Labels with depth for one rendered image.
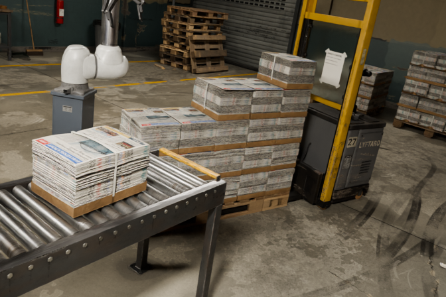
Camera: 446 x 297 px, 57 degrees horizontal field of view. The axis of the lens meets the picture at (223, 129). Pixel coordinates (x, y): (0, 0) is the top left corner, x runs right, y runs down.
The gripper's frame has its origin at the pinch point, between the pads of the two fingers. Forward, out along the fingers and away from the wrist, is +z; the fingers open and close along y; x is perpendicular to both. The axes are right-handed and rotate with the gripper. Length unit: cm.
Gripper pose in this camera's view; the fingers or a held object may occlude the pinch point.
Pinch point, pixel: (126, 21)
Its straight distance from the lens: 196.5
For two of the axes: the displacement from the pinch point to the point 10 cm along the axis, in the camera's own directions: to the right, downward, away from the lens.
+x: -1.2, -0.8, -9.9
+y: -9.8, 1.9, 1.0
